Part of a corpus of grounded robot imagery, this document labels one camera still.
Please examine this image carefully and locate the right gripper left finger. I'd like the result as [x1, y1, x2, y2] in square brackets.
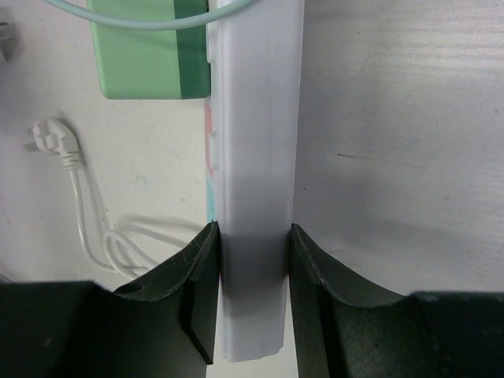
[1, 223, 219, 377]

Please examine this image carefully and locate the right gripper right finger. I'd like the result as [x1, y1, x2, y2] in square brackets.
[289, 225, 503, 377]

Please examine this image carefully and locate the white power strip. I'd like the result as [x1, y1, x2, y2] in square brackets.
[205, 1, 305, 362]

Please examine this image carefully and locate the green charger plug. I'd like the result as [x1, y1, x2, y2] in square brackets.
[87, 0, 211, 99]

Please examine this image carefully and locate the mint charging cable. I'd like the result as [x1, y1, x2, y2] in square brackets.
[43, 0, 261, 32]

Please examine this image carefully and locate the white power strip cord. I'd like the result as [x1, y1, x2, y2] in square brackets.
[22, 118, 209, 276]

